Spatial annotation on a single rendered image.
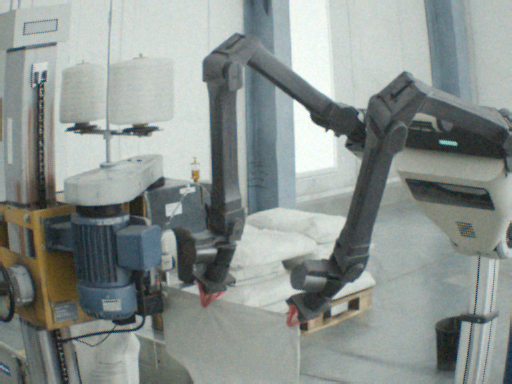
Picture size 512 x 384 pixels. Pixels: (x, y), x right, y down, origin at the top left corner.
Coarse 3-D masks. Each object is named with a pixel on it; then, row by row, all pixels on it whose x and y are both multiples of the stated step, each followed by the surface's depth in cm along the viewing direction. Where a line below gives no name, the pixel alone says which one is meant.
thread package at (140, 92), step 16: (112, 64) 218; (128, 64) 214; (144, 64) 213; (160, 64) 215; (112, 80) 217; (128, 80) 214; (144, 80) 214; (160, 80) 216; (112, 96) 217; (128, 96) 215; (144, 96) 215; (160, 96) 217; (112, 112) 218; (128, 112) 215; (144, 112) 215; (160, 112) 217
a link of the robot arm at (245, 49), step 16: (224, 48) 217; (240, 48) 214; (256, 48) 218; (208, 64) 217; (224, 64) 213; (256, 64) 220; (272, 64) 223; (272, 80) 226; (288, 80) 228; (304, 80) 231; (304, 96) 232; (320, 96) 235; (320, 112) 236; (336, 112) 236; (352, 112) 240; (336, 128) 238; (352, 128) 241
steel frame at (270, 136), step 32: (256, 0) 828; (288, 0) 815; (448, 0) 1037; (256, 32) 833; (288, 32) 819; (448, 32) 1048; (288, 64) 822; (448, 64) 1058; (256, 96) 844; (288, 96) 826; (256, 128) 849; (288, 128) 829; (256, 160) 853; (288, 160) 832; (256, 192) 857; (288, 192) 836
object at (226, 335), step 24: (168, 312) 252; (192, 312) 245; (216, 312) 238; (240, 312) 232; (264, 312) 226; (168, 336) 254; (192, 336) 247; (216, 336) 240; (240, 336) 233; (264, 336) 227; (288, 336) 222; (192, 360) 248; (216, 360) 241; (240, 360) 235; (264, 360) 229; (288, 360) 223
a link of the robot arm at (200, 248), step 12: (216, 228) 235; (240, 228) 229; (192, 240) 226; (204, 240) 227; (216, 240) 228; (228, 240) 229; (240, 240) 231; (192, 252) 227; (204, 252) 227; (192, 264) 227
